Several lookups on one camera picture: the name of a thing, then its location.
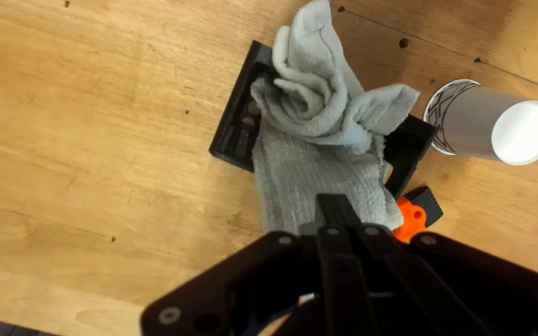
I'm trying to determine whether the light grey cloth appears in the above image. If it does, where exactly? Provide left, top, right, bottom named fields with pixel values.
left=246, top=0, right=422, bottom=238

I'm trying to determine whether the white paper cup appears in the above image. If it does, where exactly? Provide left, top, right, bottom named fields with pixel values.
left=420, top=77, right=538, bottom=169

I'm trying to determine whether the orange black tool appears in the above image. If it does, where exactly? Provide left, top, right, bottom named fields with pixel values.
left=392, top=184, right=446, bottom=245

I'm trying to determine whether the black perforated box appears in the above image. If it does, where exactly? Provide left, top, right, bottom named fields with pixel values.
left=207, top=40, right=438, bottom=202

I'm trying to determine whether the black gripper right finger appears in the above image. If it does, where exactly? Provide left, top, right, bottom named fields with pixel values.
left=334, top=193, right=366, bottom=238

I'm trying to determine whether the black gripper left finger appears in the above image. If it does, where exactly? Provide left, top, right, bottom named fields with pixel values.
left=313, top=193, right=339, bottom=240

